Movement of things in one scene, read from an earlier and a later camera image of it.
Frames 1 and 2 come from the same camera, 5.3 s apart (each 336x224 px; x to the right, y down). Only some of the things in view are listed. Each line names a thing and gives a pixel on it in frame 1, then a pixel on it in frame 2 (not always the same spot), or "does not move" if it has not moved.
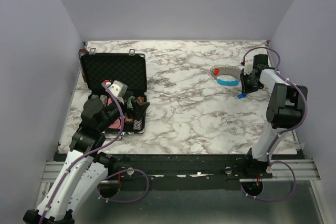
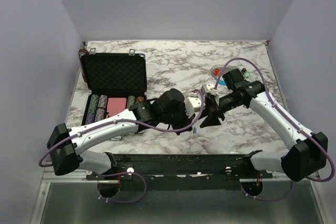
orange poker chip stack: x=140 y=99 does not move
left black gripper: x=138 y=111 → x=187 y=119
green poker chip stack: x=130 y=102 does not move
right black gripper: x=245 y=88 → x=212 y=110
